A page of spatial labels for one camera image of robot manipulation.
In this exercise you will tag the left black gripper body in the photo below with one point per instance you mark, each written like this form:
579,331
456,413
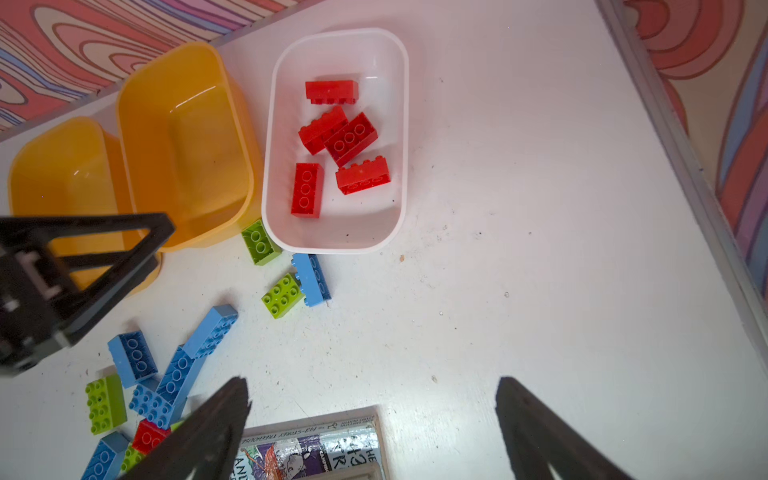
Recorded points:
32,328

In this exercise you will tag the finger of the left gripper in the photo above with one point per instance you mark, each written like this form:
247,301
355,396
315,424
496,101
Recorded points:
102,279

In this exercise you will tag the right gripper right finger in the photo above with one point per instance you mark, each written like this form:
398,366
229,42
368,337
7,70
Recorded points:
540,445

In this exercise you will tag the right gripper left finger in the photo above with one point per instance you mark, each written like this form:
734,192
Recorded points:
206,444

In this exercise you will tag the red lego brick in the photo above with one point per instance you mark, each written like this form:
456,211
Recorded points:
363,176
308,188
351,140
314,135
148,437
332,92

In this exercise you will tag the left yellow plastic bin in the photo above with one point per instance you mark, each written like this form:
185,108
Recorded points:
75,169

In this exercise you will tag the yellow plastic bin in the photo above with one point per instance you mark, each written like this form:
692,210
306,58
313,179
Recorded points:
189,147
75,169

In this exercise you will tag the long blue lego brick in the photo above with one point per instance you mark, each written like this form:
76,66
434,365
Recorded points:
211,331

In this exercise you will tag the paperback book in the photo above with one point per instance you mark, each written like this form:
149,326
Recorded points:
341,445

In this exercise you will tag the green square lego brick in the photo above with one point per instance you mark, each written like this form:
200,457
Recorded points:
261,247

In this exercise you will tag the right yellow plastic bin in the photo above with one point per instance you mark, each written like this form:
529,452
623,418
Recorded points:
189,147

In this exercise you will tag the white plastic bin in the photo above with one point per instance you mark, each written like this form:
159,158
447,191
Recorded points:
360,222

